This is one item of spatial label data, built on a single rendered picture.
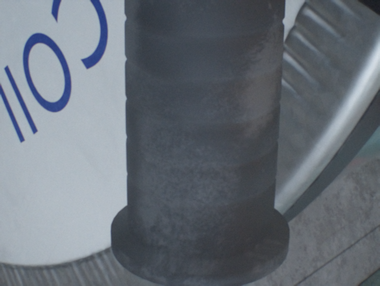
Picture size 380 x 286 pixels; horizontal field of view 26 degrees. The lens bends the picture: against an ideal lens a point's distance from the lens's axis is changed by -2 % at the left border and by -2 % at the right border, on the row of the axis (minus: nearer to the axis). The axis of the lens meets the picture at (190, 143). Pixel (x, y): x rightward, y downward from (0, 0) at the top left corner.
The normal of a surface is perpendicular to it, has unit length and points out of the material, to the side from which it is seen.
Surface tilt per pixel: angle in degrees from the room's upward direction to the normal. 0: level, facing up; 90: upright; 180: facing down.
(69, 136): 90
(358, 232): 0
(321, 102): 89
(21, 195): 90
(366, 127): 56
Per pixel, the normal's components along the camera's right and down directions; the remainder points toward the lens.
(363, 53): -0.71, 0.32
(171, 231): -0.42, 0.34
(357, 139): 0.62, 0.71
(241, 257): 0.13, -0.81
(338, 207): 0.62, -0.13
